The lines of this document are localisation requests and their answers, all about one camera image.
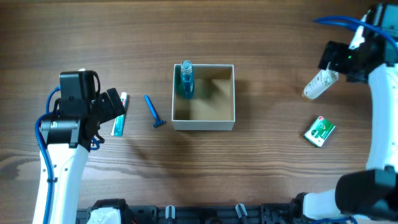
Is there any green white small box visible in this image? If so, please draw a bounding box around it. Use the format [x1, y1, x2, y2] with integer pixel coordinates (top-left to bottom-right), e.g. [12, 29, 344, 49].
[303, 116, 336, 147]

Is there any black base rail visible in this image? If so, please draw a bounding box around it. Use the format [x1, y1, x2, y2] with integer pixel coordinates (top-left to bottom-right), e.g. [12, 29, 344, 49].
[75, 199, 311, 224]

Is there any left blue cable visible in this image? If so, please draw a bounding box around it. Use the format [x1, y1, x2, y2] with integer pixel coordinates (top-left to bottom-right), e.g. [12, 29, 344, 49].
[34, 85, 100, 224]

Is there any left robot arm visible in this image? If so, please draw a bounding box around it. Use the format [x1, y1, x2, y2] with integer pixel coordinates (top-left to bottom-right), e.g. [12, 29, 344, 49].
[33, 70, 125, 223]

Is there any toothpaste tube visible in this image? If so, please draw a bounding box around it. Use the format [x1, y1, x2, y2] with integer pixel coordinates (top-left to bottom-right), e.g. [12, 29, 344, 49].
[111, 92, 127, 137]

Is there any white lotion tube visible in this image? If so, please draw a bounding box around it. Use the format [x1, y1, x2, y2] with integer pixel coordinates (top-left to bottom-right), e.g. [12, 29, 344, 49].
[302, 70, 338, 100]

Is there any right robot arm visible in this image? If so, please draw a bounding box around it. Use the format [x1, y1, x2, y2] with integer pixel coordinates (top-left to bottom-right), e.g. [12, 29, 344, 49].
[290, 3, 397, 223]

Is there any blue disposable razor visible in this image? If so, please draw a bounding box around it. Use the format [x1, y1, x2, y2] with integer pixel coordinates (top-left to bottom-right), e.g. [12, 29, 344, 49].
[144, 95, 166, 128]

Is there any blue mouthwash bottle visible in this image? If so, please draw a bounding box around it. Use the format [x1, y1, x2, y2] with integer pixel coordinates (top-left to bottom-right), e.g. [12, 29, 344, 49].
[179, 60, 195, 100]

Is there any white open cardboard box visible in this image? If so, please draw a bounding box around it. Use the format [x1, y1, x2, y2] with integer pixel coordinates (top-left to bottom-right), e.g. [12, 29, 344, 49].
[171, 64, 236, 131]

